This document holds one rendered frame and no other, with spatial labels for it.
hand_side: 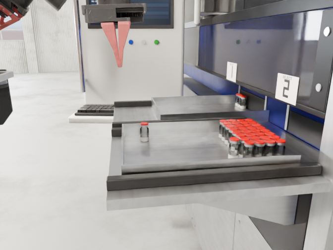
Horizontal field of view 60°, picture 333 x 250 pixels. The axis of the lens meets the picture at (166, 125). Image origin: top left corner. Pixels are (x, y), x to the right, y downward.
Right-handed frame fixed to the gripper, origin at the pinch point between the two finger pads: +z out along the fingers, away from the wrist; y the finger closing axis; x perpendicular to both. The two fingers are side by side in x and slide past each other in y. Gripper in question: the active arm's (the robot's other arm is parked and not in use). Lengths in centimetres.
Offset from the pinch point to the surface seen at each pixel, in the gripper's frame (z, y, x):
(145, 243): 108, 4, 87
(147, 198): 21.3, 2.8, -10.4
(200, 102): 21, 29, 54
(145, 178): 19.2, 2.8, -7.5
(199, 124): 19.0, 19.5, 20.3
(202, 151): 21.3, 16.8, 7.4
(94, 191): 106, -31, 151
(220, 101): 21, 36, 55
